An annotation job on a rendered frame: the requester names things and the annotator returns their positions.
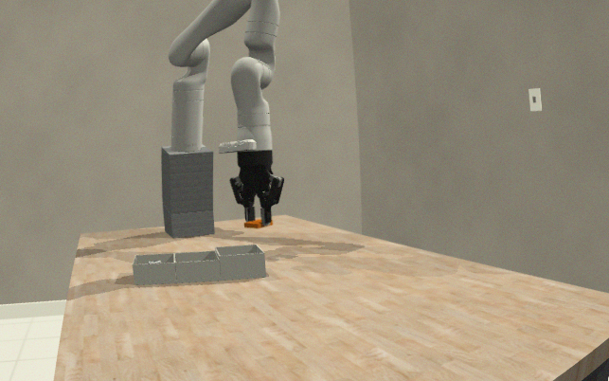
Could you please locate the grey three-compartment bin rack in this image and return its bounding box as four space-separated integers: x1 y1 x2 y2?
132 245 266 285

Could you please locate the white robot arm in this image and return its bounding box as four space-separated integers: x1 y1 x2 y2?
169 0 279 154

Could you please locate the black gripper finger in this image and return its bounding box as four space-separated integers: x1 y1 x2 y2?
230 175 256 222
253 172 284 226

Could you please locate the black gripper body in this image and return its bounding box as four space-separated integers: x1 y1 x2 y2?
237 150 273 192

